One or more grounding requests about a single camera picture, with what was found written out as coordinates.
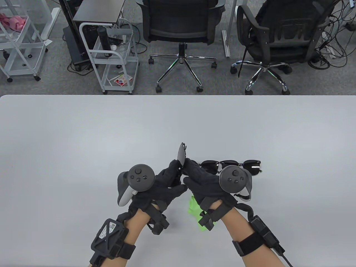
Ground person's right hand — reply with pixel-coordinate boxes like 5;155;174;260
182;158;239;213

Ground person's left hand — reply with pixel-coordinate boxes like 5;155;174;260
129;159;188;214

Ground black sunglasses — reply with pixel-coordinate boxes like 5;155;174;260
196;160;222;175
177;142;187;170
220;160;262;176

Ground grey handheld controller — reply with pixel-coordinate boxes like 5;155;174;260
219;165;253;201
117;164;155;207

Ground green cleaning cloth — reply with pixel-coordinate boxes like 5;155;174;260
188;195;212;231

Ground person's right forearm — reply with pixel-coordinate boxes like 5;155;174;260
220;207;290;267

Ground person's left forearm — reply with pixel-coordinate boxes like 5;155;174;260
92;209;159;267

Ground black wrist sensor pack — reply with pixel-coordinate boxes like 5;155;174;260
232;216;285;258
90;218;136;266

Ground red and white packet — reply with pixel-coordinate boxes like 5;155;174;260
113;75;132;86

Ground white metal rolling cart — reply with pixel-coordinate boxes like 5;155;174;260
79;19;139;95
0;0;48;83

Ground white desk leg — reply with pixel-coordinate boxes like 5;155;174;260
222;0;237;58
41;8;61;41

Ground black bottle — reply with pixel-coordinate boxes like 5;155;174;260
97;27;112;58

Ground black mesh office chair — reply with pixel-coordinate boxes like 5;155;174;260
136;0;225;93
230;0;338;95

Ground black computer tower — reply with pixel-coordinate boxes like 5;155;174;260
63;26;93;66

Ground white power strip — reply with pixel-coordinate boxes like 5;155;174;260
323;44;337;59

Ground dark side table top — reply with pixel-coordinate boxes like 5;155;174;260
72;0;125;25

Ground pink cloth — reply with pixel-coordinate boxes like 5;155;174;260
0;13;28;30

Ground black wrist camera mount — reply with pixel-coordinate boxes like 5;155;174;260
198;210;216;231
147;206;170;236

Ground tangle of black cables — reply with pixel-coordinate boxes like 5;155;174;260
308;0;356;69

